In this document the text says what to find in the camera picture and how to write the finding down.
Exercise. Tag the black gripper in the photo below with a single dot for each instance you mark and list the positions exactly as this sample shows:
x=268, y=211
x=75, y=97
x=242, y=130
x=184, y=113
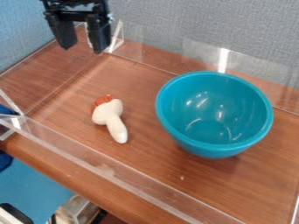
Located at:
x=93, y=11

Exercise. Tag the white brown-capped toy mushroom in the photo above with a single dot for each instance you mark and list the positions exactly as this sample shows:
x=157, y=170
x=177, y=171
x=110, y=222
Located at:
x=106, y=112

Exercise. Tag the blue plastic bowl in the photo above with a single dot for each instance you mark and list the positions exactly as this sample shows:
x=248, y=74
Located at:
x=216, y=113

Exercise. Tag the clear acrylic front barrier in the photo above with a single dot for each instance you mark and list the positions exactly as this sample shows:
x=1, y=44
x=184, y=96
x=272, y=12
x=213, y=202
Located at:
x=131, y=195

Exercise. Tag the clear acrylic back panel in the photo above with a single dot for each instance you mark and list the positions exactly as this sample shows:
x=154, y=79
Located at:
x=180, y=55

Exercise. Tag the black white device below table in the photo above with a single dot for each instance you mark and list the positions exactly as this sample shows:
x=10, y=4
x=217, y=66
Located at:
x=13, y=216

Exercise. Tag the clear acrylic corner bracket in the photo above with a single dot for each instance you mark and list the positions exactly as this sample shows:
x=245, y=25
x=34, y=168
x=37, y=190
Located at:
x=117, y=37

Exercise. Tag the metal table frame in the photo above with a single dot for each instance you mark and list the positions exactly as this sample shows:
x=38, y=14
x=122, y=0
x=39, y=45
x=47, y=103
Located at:
x=77, y=211

